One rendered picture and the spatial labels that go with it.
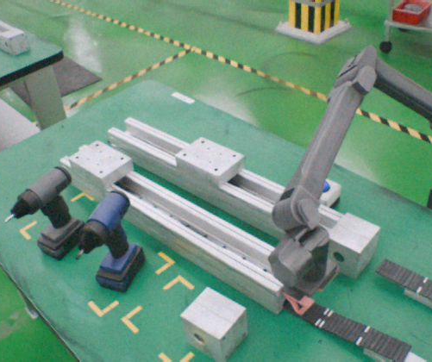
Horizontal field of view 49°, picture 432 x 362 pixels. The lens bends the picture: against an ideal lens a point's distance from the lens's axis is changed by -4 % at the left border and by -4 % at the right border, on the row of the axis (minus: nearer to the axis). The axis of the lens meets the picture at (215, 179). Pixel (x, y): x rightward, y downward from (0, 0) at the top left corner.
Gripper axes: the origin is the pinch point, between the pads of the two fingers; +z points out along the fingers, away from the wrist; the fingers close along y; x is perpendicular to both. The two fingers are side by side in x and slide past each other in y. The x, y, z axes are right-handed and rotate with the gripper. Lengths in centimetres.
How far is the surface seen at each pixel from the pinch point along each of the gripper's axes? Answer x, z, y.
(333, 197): -12.9, 0.2, -31.8
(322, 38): -163, 79, -285
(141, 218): -48.1, -0.6, 4.7
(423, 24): -85, 56, -304
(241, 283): -15.2, 1.5, 4.7
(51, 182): -61, -16, 19
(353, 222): -1.9, -4.8, -21.6
